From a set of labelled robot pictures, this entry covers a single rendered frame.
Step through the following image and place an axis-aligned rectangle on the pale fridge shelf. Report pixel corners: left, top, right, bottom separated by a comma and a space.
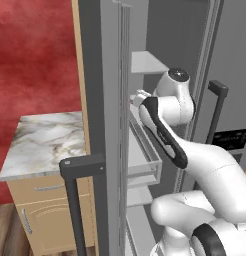
126, 184, 154, 208
130, 50, 170, 75

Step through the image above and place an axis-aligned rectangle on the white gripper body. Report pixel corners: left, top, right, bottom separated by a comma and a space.
132, 88, 153, 107

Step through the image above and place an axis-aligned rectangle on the tan cupboard door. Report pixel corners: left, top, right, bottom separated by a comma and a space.
15, 195, 97, 256

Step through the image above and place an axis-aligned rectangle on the clear fridge drawer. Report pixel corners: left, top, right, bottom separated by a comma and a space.
127, 105, 164, 188

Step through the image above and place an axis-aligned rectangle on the grey closed fridge door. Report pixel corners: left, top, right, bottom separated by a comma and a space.
190, 0, 246, 174

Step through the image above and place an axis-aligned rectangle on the silver cupboard door handle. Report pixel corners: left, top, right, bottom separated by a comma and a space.
21, 208, 34, 235

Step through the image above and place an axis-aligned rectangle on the dark open door handle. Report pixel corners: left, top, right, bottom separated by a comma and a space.
58, 152, 106, 256

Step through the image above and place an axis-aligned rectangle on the dark closed door handle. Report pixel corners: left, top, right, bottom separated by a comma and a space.
194, 79, 230, 192

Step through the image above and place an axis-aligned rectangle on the grey fridge body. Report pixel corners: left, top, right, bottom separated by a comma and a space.
128, 0, 226, 256

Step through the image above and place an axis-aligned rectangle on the tan wooden side panel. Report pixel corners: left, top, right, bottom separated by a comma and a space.
70, 0, 100, 249

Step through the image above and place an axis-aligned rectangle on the silver drawer handle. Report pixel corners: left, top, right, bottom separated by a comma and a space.
34, 183, 66, 193

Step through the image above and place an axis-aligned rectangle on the grey open fridge door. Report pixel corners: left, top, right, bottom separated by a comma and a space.
77, 0, 133, 256

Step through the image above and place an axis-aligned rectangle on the tan drawer front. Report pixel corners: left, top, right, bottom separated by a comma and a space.
7, 177, 96, 205

